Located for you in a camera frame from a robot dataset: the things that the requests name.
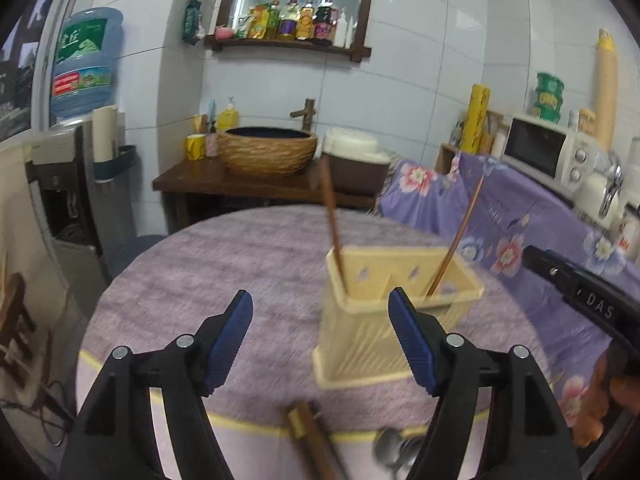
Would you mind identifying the tall paper cup stack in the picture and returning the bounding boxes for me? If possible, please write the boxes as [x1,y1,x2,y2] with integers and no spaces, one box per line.
[594,28,618,152]

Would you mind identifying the orange sauce bottle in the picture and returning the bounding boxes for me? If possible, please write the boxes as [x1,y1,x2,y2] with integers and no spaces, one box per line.
[295,0,314,41]

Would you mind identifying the woven basin sink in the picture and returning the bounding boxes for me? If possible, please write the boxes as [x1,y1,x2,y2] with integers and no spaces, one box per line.
[217,127,318,177]

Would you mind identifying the wooden faucet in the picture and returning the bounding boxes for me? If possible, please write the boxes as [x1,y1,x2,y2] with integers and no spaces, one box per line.
[290,99,317,132]

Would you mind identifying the brown chopstick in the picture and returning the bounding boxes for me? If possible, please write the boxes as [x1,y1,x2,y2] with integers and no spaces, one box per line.
[426,174,485,297]
[284,400,348,480]
[319,156,346,285]

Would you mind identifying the purple floral cloth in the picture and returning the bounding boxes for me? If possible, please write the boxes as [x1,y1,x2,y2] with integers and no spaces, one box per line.
[378,154,639,428]

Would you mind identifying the yellow roll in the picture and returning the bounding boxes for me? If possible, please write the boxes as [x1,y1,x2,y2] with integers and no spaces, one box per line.
[459,84,490,154]

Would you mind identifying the ornate steel spoon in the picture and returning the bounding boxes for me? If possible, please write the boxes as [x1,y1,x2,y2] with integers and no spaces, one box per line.
[372,427,404,474]

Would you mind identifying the white electric kettle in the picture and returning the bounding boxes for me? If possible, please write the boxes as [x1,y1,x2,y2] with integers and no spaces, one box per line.
[574,152,624,232]

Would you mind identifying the water dispenser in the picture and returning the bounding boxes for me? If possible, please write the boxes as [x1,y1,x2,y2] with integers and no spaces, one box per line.
[24,119,137,261]

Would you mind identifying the dark wooden side table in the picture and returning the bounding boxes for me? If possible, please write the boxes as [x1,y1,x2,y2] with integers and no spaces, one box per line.
[152,156,381,231]

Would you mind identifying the purple striped tablecloth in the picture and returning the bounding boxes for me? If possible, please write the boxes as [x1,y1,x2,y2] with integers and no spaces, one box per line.
[74,204,557,480]

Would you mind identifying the cream plastic utensil holder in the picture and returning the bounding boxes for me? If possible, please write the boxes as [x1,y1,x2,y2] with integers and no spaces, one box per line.
[312,246,485,390]

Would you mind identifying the yellow mug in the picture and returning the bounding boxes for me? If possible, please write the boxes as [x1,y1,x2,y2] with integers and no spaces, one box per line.
[186,133,206,162]

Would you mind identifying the green hanging packet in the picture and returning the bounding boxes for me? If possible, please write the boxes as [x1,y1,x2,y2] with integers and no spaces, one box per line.
[181,0,203,46]

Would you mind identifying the yellow soap bottle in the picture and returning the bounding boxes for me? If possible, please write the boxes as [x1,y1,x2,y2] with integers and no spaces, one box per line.
[216,96,240,133]

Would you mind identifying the blue water jug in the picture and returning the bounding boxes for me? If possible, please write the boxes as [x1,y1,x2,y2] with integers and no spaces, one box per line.
[50,6,124,122]

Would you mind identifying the person's hand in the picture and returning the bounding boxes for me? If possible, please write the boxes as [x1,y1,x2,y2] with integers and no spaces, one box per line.
[573,352,640,448]

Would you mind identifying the green instant noodle cups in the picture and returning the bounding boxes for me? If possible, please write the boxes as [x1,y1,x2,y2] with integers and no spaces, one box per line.
[532,72,565,124]

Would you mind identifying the dark sauce bottle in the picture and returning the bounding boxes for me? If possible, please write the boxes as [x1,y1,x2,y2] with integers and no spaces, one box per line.
[312,0,333,44]

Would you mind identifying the white microwave oven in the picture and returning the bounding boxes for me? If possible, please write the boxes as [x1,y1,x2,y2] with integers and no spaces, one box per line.
[501,114,610,200]

